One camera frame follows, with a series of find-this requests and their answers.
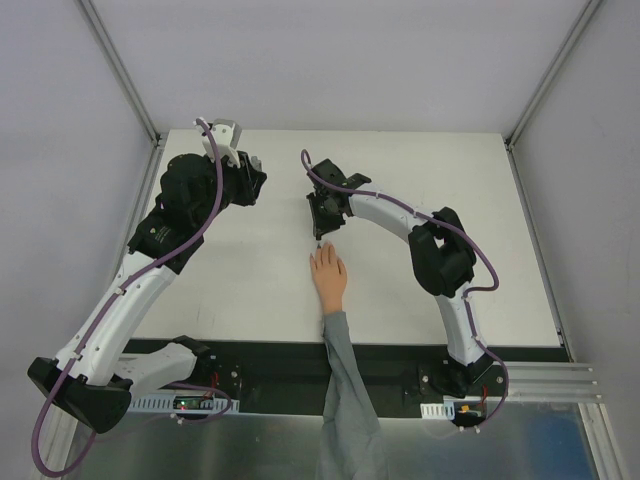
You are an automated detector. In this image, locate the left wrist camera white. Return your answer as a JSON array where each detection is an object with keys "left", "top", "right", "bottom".
[{"left": 193, "top": 117, "right": 242, "bottom": 169}]

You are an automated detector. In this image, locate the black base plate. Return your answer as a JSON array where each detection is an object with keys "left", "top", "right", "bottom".
[{"left": 124, "top": 339, "right": 566, "bottom": 419}]

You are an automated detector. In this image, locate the right aluminium frame post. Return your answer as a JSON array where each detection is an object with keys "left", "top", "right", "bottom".
[{"left": 504, "top": 0, "right": 605, "bottom": 152}]

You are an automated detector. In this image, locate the white cable duct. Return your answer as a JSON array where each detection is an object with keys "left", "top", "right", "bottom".
[
  {"left": 128, "top": 393, "right": 240, "bottom": 415},
  {"left": 420, "top": 401, "right": 455, "bottom": 421}
]

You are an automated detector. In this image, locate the grey sleeve forearm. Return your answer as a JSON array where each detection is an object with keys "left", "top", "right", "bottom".
[{"left": 315, "top": 311, "right": 389, "bottom": 479}]

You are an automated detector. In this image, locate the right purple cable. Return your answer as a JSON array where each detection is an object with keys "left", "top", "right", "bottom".
[{"left": 299, "top": 148, "right": 511, "bottom": 441}]

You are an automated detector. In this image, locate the left aluminium frame post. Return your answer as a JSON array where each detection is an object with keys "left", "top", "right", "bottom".
[{"left": 74, "top": 0, "right": 161, "bottom": 146}]

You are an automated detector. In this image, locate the left white cable duct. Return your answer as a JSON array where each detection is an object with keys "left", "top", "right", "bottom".
[{"left": 128, "top": 393, "right": 240, "bottom": 415}]

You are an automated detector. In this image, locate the mannequin hand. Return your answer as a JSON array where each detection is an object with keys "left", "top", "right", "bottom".
[{"left": 310, "top": 242, "right": 348, "bottom": 315}]

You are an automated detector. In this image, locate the right white cable duct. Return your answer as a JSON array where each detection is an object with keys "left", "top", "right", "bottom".
[{"left": 420, "top": 401, "right": 455, "bottom": 421}]

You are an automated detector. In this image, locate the aluminium rail bar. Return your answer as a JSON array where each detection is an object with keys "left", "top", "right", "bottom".
[{"left": 506, "top": 362, "right": 604, "bottom": 404}]

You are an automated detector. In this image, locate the aluminium frame post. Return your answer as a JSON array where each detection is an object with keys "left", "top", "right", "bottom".
[
  {"left": 74, "top": 0, "right": 161, "bottom": 146},
  {"left": 504, "top": 0, "right": 605, "bottom": 152}
]

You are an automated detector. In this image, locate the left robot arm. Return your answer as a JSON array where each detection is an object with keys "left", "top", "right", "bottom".
[{"left": 28, "top": 152, "right": 267, "bottom": 434}]

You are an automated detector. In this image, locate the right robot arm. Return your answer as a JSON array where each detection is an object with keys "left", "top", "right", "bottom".
[{"left": 302, "top": 151, "right": 492, "bottom": 398}]

